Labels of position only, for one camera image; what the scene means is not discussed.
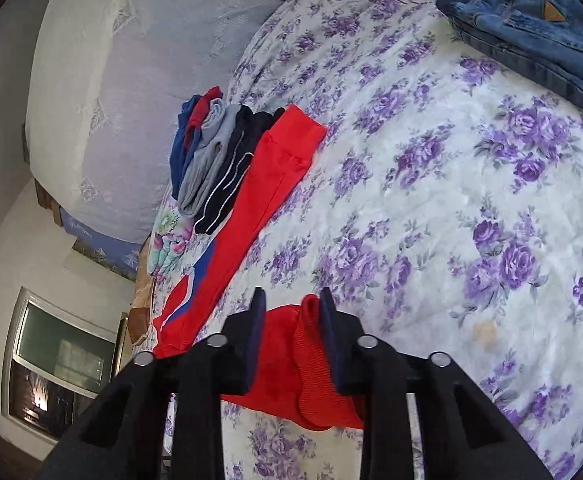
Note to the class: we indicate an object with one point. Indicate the grey folded garment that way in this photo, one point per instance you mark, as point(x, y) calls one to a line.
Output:
point(206, 160)

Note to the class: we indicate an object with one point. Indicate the purple floral bedspread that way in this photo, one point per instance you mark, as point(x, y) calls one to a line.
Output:
point(421, 210)

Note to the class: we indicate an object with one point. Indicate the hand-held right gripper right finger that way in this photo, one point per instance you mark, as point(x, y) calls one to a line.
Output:
point(329, 340)

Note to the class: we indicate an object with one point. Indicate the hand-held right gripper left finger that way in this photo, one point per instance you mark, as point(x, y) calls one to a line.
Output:
point(257, 340)

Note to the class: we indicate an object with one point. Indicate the red folded garment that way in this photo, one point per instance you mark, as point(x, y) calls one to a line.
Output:
point(199, 115)

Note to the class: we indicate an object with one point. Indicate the white framed window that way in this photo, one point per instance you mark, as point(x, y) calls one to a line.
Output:
point(56, 360)

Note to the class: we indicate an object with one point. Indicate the blue denim jeans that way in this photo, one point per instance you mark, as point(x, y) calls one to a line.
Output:
point(521, 25)

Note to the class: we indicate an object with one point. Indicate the teal floral folded quilt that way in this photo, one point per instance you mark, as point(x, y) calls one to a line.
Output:
point(171, 245)

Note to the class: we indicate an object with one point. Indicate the dark navy folded garment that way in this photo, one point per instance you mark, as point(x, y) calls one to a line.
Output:
point(231, 180)

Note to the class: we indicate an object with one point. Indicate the blue patterned cloth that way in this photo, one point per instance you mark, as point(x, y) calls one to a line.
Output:
point(96, 245)

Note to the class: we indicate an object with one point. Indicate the pale lilac embossed cover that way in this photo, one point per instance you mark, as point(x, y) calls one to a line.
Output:
point(121, 85)

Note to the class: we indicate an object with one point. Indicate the red striped sweater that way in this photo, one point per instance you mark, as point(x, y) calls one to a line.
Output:
point(261, 185)

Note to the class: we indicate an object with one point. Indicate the blue folded garment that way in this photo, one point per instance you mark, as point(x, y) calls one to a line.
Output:
point(176, 160)

